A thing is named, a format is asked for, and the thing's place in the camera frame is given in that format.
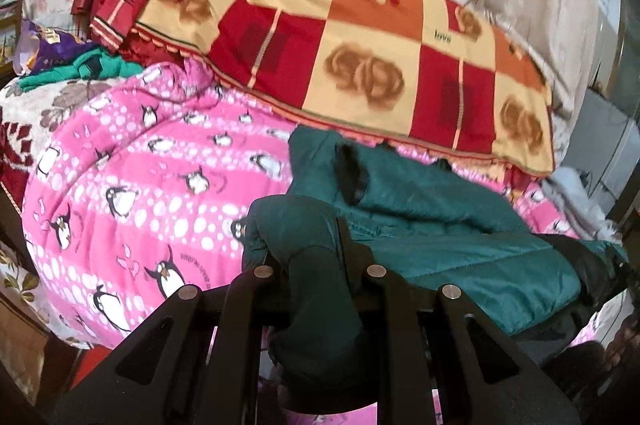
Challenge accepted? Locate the red yellow rose print quilt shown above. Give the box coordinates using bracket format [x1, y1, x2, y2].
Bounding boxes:
[90, 0, 558, 178]

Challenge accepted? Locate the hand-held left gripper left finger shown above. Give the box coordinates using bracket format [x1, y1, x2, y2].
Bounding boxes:
[52, 250, 296, 425]

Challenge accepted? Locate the beige floral bedsheet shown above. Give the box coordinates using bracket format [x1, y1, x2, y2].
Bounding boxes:
[0, 240, 66, 346]

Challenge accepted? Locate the teal puffer jacket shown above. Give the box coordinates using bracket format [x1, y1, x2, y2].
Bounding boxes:
[242, 125, 631, 401]

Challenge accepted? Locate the green knit sweater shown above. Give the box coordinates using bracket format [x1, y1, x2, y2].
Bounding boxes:
[19, 50, 143, 90]

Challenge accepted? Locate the pink penguin print blanket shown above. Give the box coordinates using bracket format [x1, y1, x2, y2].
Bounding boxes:
[22, 55, 601, 425]

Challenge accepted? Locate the grey cloth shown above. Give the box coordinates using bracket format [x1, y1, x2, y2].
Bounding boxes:
[540, 165, 617, 241]

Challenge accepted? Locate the cream leaf pattern fleece blanket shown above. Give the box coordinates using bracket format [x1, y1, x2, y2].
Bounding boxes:
[0, 75, 131, 216]

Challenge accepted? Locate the purple snack bag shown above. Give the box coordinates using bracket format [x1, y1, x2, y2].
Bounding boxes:
[15, 20, 98, 73]

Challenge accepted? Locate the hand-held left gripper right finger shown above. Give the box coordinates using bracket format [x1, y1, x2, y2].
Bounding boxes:
[335, 215, 583, 425]

